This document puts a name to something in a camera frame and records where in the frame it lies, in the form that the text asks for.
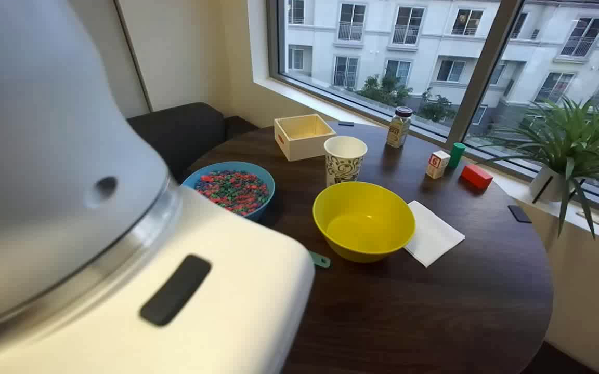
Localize red block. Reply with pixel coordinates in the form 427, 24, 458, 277
458, 163, 494, 194

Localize green potted plant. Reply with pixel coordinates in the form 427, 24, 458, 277
503, 95, 599, 242

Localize teal blue measuring spoon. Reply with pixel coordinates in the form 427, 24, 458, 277
306, 249, 332, 273

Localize grey window frame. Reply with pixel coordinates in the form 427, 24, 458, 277
264, 0, 599, 221

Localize dark grey sofa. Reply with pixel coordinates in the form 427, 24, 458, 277
127, 99, 259, 184

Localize small white block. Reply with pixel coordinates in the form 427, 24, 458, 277
423, 147, 450, 184

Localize white wooden box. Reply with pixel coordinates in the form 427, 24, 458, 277
272, 112, 339, 165

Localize patterned white paper cup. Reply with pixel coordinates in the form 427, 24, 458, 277
321, 134, 370, 187

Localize colourful beads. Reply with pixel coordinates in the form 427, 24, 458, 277
194, 170, 272, 217

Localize yellow bowl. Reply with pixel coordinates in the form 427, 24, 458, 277
309, 179, 418, 266

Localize white paper napkin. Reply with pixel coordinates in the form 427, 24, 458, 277
401, 199, 467, 270

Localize spice jar with black lid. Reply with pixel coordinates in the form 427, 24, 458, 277
385, 105, 416, 152

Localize black table edge bracket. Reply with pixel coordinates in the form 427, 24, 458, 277
505, 203, 535, 224

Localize green block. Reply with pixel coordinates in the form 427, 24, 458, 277
444, 141, 467, 173

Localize blue bowl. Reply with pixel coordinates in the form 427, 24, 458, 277
181, 160, 278, 224

